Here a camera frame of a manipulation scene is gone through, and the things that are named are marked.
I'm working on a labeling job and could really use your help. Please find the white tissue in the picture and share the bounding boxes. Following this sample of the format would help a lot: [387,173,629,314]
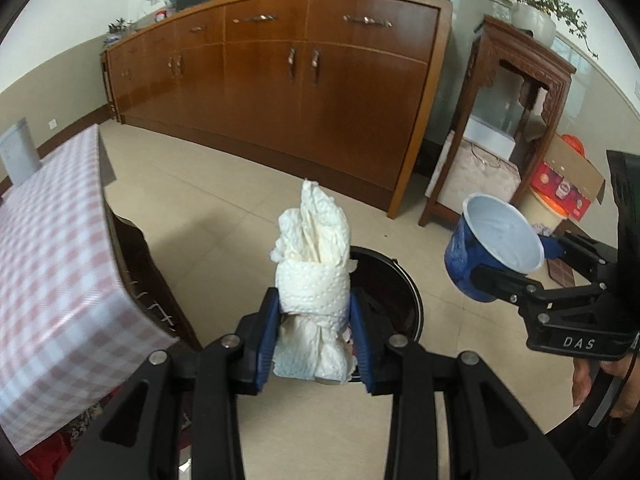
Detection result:
[270,180,357,384]

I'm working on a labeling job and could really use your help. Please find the right hand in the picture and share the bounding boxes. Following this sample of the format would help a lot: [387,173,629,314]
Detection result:
[572,352,639,420]

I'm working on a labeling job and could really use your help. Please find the pink checkered tablecloth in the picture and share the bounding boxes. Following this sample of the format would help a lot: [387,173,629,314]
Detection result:
[1,126,175,454]

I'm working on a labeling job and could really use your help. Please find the blue paper bowl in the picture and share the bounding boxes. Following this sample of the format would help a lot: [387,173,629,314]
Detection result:
[444,193,544,302]

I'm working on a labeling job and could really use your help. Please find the black trash bucket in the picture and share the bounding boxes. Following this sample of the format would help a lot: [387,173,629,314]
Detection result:
[347,246,424,394]

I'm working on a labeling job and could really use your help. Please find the long wooden sideboard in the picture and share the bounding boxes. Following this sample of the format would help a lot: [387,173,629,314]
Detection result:
[101,0,452,217]

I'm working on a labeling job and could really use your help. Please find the red patterned rug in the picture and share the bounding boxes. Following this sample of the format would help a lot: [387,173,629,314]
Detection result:
[21,385,149,479]

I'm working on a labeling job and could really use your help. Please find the carved wooden side stand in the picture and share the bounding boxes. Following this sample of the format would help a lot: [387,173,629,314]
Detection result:
[419,14,576,226]

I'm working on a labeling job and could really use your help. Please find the red cardboard box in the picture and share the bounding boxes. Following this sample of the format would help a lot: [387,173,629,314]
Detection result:
[530,134,606,221]

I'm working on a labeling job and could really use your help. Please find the white plant pot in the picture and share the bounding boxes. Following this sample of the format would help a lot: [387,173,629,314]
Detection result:
[510,2,556,48]

